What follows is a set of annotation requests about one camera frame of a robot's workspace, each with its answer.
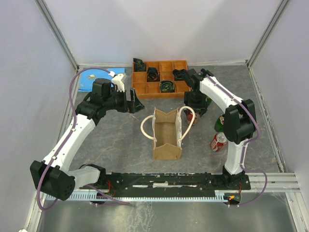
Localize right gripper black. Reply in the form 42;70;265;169
183;90;208;116

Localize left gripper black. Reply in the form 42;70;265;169
104;87;144;114

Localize red cola can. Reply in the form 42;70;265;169
210;132;228;152
186;110;200;125

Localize green glass bottle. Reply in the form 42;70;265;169
206;96;212;107
214;115;225;133

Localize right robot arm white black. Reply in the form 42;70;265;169
183;69;260;189

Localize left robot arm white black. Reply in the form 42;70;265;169
30;73;144;201

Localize dark rolled sock right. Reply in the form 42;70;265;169
172;69;188;81

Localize dark rolled sock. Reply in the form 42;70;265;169
146;67;160;82
159;80;175;93
172;69;188;81
133;58;146;72

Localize orange wooden compartment tray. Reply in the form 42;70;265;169
131;60;190;99

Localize dark rolled sock lower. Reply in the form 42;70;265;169
159;80;175;93

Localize dark rolled sock middle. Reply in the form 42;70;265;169
146;67;160;82

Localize dark rolled sock upper left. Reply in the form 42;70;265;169
133;58;146;72

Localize blue patterned cloth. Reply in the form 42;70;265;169
79;68;125;93

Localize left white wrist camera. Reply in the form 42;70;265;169
112;73;127;92

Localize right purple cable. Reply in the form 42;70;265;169
207;73;267;208

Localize purple cable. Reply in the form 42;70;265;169
36;67;131;211
207;73;267;208

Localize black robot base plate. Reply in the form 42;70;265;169
94;173;251;197

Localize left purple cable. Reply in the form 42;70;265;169
36;67;131;211

